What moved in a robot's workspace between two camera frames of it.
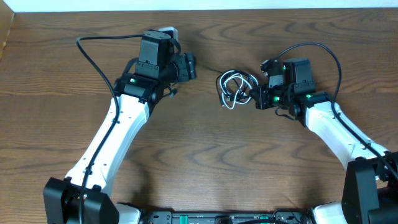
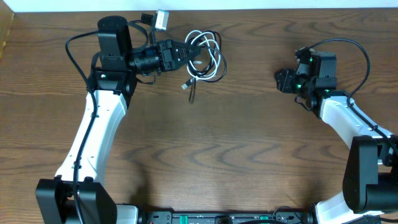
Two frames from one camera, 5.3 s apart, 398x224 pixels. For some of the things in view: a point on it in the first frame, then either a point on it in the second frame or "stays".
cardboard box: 7,15 stays
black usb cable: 234,86 → 211,39
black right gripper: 262,99 → 284,84
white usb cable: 236,88 → 193,37
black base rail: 288,216 stays
